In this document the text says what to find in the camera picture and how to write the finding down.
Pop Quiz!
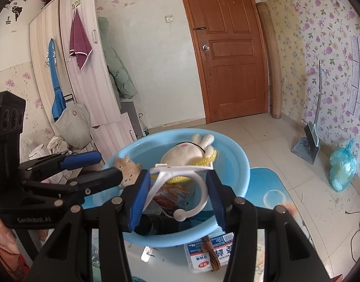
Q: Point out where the black power cable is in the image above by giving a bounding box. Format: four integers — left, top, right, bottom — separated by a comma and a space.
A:
345, 210, 360, 268

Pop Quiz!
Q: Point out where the black flashlight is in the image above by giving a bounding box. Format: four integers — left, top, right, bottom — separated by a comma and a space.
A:
135, 213, 180, 236

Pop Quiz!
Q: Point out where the white kettle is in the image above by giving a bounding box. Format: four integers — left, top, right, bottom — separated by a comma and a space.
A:
28, 143, 51, 165

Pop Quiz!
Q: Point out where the brown hair tie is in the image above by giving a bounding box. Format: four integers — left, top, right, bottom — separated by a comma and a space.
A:
201, 235, 222, 271

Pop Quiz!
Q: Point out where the pile of clothes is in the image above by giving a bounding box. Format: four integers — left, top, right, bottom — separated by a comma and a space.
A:
47, 135, 73, 155

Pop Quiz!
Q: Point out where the small white plug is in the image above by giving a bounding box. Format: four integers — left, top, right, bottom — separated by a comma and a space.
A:
141, 246, 156, 263

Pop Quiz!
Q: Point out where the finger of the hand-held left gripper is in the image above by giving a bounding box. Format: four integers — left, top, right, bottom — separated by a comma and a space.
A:
18, 151, 102, 183
21, 167, 124, 202

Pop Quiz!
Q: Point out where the maroon towel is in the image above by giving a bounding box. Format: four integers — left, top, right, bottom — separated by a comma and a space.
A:
69, 7, 94, 71

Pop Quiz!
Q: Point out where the cotton swab box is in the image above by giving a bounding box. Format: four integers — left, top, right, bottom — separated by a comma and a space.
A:
184, 231, 236, 274

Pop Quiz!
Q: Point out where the grey brick wall sticker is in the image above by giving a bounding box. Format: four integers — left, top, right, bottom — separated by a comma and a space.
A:
344, 35, 360, 121

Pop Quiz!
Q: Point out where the orange brown snack packet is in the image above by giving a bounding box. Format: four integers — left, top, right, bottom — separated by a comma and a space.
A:
152, 186, 195, 212

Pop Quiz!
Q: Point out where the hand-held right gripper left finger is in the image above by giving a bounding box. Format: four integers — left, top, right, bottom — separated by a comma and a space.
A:
25, 169, 152, 282

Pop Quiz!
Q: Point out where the white rabbit plush toy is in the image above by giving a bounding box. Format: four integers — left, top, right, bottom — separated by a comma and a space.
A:
161, 133, 216, 168

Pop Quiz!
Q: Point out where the white tote bag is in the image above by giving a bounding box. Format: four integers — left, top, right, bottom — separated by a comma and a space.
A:
52, 102, 91, 149

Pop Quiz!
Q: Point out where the orange brown blanket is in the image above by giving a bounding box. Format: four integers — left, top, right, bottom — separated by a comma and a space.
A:
0, 247, 30, 282

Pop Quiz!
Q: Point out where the brown plush toy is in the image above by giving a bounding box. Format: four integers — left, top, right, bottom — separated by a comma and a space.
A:
114, 156, 143, 189

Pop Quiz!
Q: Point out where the yellow mesh hat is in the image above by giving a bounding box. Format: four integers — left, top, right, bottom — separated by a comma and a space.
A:
151, 148, 218, 188

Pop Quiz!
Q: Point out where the black world map sticker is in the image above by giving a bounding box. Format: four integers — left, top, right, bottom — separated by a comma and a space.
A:
4, 0, 29, 25

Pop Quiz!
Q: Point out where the light blue plastic basin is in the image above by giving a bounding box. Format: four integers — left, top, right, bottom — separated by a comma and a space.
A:
81, 128, 251, 247

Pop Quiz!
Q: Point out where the grey small cabinet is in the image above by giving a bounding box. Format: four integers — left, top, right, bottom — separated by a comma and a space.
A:
120, 98, 144, 141

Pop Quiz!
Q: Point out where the blue hanging bag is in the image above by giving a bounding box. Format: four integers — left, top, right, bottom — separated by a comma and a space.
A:
46, 38, 67, 122

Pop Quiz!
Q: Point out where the person's left hand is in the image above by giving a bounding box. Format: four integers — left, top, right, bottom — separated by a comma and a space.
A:
0, 220, 19, 252

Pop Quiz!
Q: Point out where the teal plastic trash bag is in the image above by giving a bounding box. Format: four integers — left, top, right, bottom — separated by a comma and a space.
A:
329, 139, 358, 192

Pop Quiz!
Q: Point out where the brown wooden door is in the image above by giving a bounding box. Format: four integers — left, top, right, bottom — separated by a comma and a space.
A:
176, 0, 270, 124

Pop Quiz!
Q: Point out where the landscape print desktop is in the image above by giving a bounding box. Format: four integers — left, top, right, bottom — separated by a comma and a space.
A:
80, 166, 316, 282

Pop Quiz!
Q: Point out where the white wooden wardrobe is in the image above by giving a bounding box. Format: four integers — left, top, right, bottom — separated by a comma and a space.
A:
28, 0, 138, 146

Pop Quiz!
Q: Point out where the green padded coat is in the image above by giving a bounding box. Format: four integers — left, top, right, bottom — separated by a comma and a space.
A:
97, 16, 138, 99

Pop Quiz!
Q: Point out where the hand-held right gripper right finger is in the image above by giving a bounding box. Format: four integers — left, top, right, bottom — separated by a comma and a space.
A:
205, 170, 330, 282

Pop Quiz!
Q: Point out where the grey dustpan with metal handle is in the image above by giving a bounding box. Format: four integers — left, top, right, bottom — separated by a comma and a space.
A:
291, 59, 322, 163

